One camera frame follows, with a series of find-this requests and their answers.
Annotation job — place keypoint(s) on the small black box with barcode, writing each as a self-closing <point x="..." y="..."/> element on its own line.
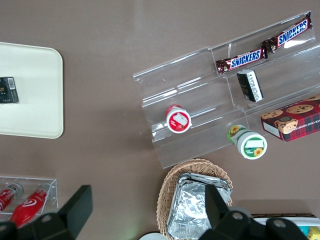
<point x="8" y="90"/>

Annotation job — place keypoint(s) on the dark mat under snack tray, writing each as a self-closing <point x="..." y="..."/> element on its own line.
<point x="275" y="215"/>

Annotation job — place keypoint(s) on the yellow snack packet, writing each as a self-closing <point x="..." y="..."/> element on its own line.
<point x="315" y="233"/>

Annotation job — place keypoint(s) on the light tan wicker basket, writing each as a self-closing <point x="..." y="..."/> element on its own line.
<point x="167" y="190"/>

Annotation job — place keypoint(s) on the white snack tray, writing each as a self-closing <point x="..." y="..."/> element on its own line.
<point x="287" y="221"/>

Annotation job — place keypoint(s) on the black box with white side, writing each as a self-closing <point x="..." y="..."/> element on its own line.
<point x="250" y="86"/>

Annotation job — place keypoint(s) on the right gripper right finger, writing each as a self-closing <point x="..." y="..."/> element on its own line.
<point x="216" y="207"/>

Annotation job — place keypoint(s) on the red cola bottle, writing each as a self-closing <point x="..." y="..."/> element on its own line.
<point x="27" y="207"/>
<point x="8" y="197"/>

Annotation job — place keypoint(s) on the clear acrylic stepped shelf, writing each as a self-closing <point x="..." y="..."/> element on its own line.
<point x="200" y="95"/>

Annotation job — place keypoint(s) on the teal snack packet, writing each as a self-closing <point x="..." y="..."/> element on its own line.
<point x="303" y="230"/>

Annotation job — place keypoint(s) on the silver foil packets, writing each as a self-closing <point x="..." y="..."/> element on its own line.
<point x="190" y="207"/>

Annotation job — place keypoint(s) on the red tartan cookie box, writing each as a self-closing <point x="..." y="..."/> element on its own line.
<point x="297" y="120"/>

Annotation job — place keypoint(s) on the clear acrylic bottle rack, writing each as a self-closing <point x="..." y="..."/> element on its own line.
<point x="53" y="190"/>

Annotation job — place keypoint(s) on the green sunflower lid cup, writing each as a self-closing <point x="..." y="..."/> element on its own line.
<point x="251" y="146"/>

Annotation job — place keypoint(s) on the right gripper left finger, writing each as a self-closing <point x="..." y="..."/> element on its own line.
<point x="75" y="207"/>

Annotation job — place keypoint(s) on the Snickers bar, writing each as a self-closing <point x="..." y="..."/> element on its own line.
<point x="291" y="33"/>
<point x="243" y="61"/>

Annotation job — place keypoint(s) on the red strawberry lid cup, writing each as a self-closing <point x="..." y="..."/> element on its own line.
<point x="178" y="120"/>

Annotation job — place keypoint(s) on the cream plastic tray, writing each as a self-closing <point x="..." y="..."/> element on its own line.
<point x="37" y="112"/>

